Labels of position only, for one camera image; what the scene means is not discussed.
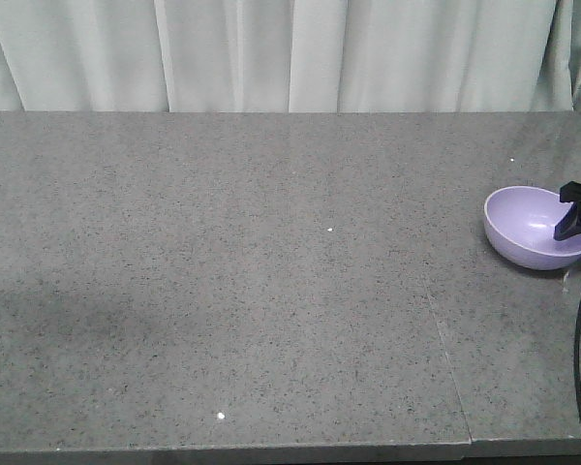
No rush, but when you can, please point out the white curtain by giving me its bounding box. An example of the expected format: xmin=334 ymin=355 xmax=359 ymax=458
xmin=0 ymin=1 xmax=581 ymax=112

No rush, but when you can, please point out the purple plastic bowl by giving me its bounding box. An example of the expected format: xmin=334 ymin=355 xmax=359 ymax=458
xmin=483 ymin=186 xmax=581 ymax=271

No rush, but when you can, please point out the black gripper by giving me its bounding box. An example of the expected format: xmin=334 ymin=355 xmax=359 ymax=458
xmin=553 ymin=181 xmax=581 ymax=240

